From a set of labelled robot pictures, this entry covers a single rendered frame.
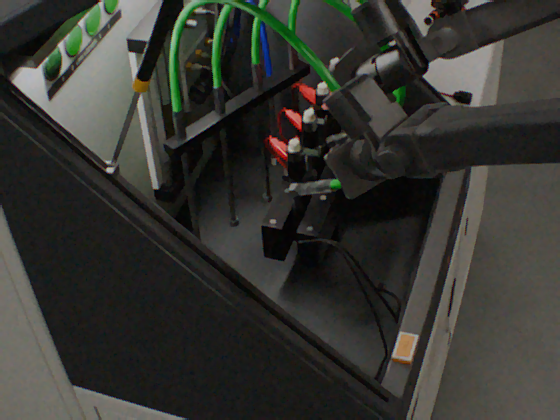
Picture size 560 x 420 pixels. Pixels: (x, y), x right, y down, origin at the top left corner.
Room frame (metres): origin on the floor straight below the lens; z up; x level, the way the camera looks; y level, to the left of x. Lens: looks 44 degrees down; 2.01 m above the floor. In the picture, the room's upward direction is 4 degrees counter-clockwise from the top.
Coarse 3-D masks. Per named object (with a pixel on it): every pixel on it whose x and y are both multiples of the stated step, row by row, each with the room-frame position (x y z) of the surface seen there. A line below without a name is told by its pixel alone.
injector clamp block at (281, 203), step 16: (288, 192) 1.12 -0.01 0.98; (336, 192) 1.12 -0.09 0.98; (272, 208) 1.09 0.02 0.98; (288, 208) 1.08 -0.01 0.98; (304, 208) 1.14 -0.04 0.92; (320, 208) 1.08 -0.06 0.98; (336, 208) 1.11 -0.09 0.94; (272, 224) 1.05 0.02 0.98; (288, 224) 1.06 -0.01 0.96; (304, 224) 1.04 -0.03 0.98; (320, 224) 1.04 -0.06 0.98; (336, 224) 1.11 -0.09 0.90; (272, 240) 1.04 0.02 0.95; (288, 240) 1.06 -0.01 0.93; (336, 240) 1.12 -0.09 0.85; (272, 256) 1.04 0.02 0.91; (304, 256) 1.02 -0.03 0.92; (320, 256) 1.02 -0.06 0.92
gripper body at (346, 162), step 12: (348, 144) 0.85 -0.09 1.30; (360, 144) 0.82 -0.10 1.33; (324, 156) 0.85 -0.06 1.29; (336, 156) 0.84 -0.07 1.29; (348, 156) 0.84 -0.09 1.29; (360, 156) 0.81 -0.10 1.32; (336, 168) 0.83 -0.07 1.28; (348, 168) 0.83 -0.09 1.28; (360, 168) 0.81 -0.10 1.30; (348, 180) 0.82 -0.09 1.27; (360, 180) 0.82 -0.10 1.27; (372, 180) 0.82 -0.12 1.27; (348, 192) 0.81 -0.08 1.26; (360, 192) 0.81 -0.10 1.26
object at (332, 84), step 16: (192, 0) 1.09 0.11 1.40; (208, 0) 1.06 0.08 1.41; (224, 0) 1.04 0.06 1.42; (240, 0) 1.03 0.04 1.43; (256, 16) 1.00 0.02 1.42; (272, 16) 0.99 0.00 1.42; (176, 32) 1.12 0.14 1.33; (288, 32) 0.97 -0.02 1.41; (176, 48) 1.13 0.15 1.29; (304, 48) 0.95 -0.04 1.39; (176, 64) 1.14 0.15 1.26; (320, 64) 0.93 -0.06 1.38; (176, 80) 1.14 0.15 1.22; (336, 80) 0.92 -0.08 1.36; (176, 96) 1.14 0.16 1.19; (176, 112) 1.14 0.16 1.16
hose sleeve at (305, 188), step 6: (324, 180) 0.93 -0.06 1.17; (330, 180) 0.92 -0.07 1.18; (300, 186) 0.96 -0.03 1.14; (306, 186) 0.95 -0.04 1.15; (312, 186) 0.94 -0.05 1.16; (318, 186) 0.93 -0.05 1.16; (324, 186) 0.92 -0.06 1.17; (330, 186) 0.92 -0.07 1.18; (300, 192) 0.95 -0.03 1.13; (306, 192) 0.95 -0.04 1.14; (312, 192) 0.94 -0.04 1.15; (318, 192) 0.93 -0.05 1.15
